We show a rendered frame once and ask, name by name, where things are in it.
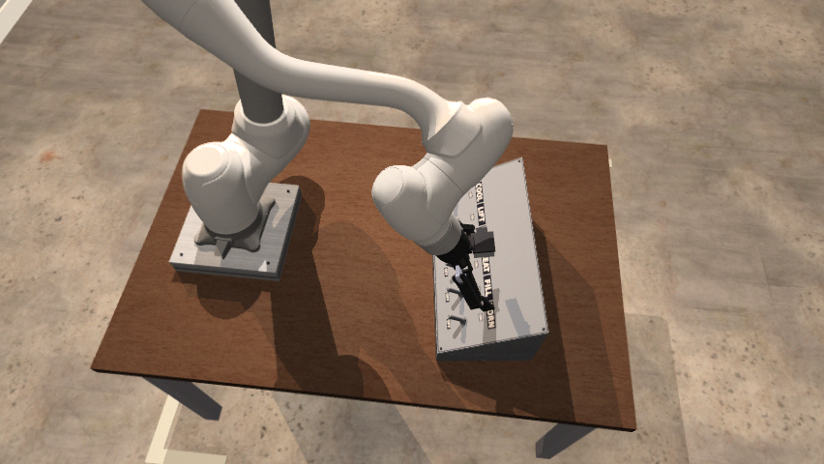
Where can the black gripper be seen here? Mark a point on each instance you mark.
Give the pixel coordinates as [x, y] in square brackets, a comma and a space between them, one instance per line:
[464, 279]

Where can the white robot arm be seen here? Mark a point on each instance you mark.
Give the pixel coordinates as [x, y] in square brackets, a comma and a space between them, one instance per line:
[224, 180]

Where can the white switch panel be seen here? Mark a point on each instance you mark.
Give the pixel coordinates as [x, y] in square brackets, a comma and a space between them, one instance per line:
[510, 280]

